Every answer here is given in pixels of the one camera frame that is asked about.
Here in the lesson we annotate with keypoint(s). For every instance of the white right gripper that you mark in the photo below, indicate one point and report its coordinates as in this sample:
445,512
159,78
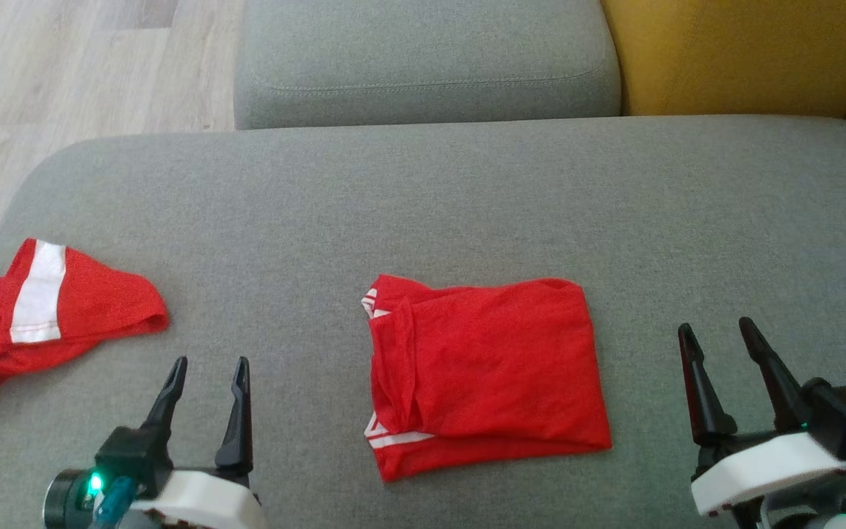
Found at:
768,470

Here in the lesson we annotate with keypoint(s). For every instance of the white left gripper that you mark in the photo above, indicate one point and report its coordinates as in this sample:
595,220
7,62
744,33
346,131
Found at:
203,503

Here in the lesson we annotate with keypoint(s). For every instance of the red shorts white side stripe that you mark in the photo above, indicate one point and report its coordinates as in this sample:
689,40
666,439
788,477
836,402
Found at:
100,308

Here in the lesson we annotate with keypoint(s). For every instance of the red white sports jersey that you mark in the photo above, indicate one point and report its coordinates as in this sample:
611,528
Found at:
489,367

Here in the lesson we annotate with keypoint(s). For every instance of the black round left gripper motor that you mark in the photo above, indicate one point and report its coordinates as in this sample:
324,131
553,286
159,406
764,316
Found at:
67,499

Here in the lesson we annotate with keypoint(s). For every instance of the grey sofa seat cushion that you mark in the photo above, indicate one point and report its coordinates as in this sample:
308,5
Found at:
423,206

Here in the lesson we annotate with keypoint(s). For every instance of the yellow sofa cushion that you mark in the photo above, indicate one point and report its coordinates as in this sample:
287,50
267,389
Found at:
746,55

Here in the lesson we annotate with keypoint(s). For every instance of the grey sofa back cushion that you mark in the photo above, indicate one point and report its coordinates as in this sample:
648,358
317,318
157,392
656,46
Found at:
423,66

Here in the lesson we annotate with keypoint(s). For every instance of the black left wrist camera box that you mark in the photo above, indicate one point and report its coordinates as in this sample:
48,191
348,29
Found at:
133,455

